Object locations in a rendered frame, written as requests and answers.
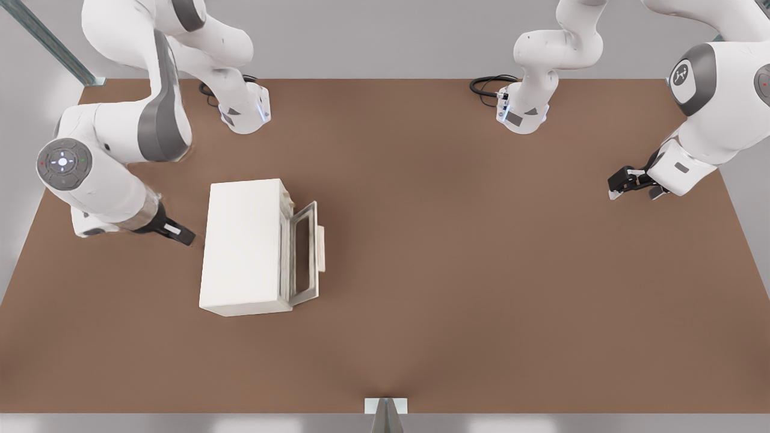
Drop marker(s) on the white oven body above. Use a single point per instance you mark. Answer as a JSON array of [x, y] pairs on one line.
[[243, 246]]

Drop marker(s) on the glass oven door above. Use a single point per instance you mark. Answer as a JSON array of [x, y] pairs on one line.
[[311, 252]]

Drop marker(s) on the silver frame post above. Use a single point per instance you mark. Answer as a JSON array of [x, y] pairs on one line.
[[385, 415], [51, 43]]

